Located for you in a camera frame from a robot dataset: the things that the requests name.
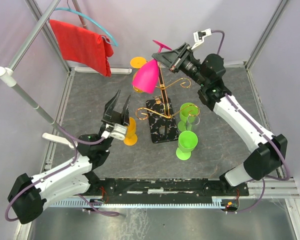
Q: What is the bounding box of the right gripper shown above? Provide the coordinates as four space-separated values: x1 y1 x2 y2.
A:
152 42 208 88

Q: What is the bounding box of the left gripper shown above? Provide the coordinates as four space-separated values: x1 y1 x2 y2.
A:
98 89 132 151

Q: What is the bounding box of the orange goblet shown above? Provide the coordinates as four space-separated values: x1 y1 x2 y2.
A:
130 56 147 93
123 117 138 146

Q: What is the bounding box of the magenta goblet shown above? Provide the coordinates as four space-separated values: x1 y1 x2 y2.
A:
131 39 173 95

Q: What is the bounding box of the gold wine glass rack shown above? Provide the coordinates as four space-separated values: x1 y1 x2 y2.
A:
134 58 200 145

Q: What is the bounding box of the green goblet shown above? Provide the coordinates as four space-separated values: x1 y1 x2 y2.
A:
175 130 198 161
177 102 200 132

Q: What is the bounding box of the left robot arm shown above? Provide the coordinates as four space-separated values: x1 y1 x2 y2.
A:
4 92 131 225

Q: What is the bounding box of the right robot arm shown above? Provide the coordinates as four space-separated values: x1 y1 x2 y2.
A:
152 43 288 196

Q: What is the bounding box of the clear wine glass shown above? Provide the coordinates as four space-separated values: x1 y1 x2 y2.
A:
186 115 201 132

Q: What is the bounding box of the red cloth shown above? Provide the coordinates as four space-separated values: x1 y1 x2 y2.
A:
49 19 114 77

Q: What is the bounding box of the teal clothes hanger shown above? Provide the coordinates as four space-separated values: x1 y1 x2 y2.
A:
53 0 119 47

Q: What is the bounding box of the green goblet front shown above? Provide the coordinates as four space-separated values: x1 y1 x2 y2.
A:
175 130 198 161

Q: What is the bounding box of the white clothes stand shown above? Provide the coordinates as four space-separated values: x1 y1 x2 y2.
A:
0 0 133 151

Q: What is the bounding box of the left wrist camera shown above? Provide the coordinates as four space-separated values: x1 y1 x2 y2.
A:
101 123 128 141

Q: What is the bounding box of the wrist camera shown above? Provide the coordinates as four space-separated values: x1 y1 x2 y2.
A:
191 28 212 51
101 123 128 141

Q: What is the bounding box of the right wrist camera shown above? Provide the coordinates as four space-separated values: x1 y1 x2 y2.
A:
191 28 212 51

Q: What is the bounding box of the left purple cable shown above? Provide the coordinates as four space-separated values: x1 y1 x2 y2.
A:
5 124 121 222

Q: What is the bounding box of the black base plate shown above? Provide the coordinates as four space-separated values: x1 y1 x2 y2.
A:
82 178 249 203

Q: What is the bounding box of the white cable duct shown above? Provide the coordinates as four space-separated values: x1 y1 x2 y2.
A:
49 195 227 208

